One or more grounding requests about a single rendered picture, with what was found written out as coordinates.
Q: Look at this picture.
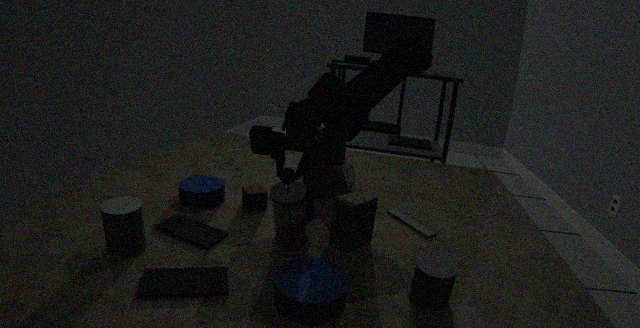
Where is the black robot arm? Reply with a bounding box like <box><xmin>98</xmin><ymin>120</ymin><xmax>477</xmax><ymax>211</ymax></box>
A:
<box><xmin>282</xmin><ymin>37</ymin><xmax>433</xmax><ymax>143</ymax></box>

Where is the blue cylinder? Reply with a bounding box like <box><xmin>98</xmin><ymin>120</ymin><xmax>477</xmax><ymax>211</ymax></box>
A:
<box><xmin>179</xmin><ymin>175</ymin><xmax>225</xmax><ymax>209</ymax></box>
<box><xmin>274</xmin><ymin>258</ymin><xmax>349</xmax><ymax>326</ymax></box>

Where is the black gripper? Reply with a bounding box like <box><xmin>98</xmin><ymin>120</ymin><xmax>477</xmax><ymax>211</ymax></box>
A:
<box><xmin>249</xmin><ymin>125</ymin><xmax>347</xmax><ymax>180</ymax></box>

